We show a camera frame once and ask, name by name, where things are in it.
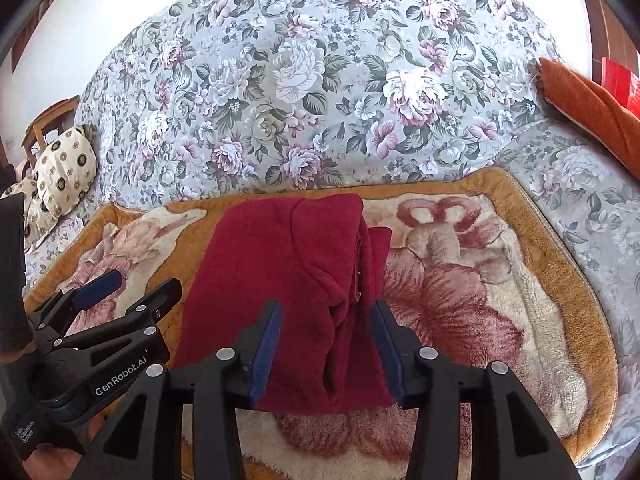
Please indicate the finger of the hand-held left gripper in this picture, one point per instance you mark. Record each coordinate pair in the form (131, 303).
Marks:
(97, 287)
(160, 297)

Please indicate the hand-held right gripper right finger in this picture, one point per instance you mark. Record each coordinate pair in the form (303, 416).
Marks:
(387, 350)

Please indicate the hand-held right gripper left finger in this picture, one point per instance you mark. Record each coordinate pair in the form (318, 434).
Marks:
(265, 355)

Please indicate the dark red fleece garment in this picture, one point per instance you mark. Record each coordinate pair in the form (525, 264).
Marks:
(280, 260)

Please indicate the cream dotted cushion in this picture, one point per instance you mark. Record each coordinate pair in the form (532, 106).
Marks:
(65, 170)
(30, 210)

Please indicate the plush flower blanket orange border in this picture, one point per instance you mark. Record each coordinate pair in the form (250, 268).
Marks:
(475, 285)

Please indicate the wooden chair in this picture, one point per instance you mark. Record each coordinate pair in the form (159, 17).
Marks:
(50, 112)

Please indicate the floral sofa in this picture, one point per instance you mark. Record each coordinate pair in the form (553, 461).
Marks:
(300, 85)

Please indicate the orange velvet cushion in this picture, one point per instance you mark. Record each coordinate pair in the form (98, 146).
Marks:
(600, 110)

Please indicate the red box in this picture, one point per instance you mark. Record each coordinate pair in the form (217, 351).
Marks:
(622, 82)

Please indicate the wooden door frame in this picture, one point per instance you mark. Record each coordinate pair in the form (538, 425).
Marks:
(615, 35)

